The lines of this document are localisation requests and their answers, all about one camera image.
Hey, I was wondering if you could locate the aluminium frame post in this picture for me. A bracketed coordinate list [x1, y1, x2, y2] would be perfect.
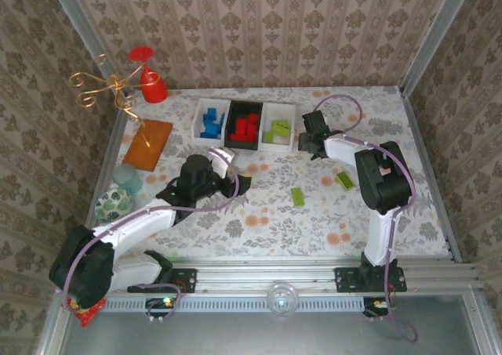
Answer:
[45, 0, 118, 84]
[399, 0, 478, 97]

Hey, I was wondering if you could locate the frosted teal cup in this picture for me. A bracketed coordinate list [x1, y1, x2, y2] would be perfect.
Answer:
[112, 163, 144, 196]

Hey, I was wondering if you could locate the aluminium side rail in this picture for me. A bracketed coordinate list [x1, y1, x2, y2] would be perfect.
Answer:
[85, 92, 133, 219]
[402, 92, 464, 264]

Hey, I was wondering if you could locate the leaf-patterned white bowl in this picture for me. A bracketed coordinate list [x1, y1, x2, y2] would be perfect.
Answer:
[95, 187, 133, 223]

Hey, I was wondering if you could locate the clear glass dome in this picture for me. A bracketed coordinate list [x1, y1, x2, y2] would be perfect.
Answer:
[266, 282, 300, 315]

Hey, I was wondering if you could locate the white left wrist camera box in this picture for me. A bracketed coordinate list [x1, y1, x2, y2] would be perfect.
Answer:
[207, 147, 238, 178]

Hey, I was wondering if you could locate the white floral tablecloth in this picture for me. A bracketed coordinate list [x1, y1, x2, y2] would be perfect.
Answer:
[93, 86, 450, 260]

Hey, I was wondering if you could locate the grey slotted cable duct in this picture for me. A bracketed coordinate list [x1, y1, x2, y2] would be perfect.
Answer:
[104, 295, 366, 313]

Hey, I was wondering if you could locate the small black controller board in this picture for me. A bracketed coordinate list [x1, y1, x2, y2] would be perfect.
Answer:
[145, 296, 176, 313]
[363, 296, 392, 317]

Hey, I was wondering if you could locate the gold wire stand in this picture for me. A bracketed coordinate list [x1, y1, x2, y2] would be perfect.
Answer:
[69, 53, 155, 148]

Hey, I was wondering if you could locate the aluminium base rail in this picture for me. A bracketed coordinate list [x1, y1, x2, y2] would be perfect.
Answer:
[105, 255, 487, 295]

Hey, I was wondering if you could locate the black plastic bin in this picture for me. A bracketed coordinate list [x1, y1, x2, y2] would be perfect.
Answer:
[223, 100, 264, 152]

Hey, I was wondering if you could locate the orange-brown rectangular board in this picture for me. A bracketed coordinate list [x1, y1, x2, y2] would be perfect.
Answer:
[122, 118, 174, 172]

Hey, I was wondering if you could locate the red plastic goblet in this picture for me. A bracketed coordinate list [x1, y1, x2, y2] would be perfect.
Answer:
[129, 45, 169, 104]

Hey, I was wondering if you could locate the white plastic bin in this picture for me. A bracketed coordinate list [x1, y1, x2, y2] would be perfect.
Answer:
[191, 97, 232, 147]
[259, 102, 297, 154]

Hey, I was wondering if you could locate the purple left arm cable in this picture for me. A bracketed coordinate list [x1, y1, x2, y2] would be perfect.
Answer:
[60, 147, 241, 323]

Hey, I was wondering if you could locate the red snack packet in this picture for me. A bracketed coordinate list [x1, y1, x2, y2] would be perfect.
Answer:
[64, 296, 107, 329]

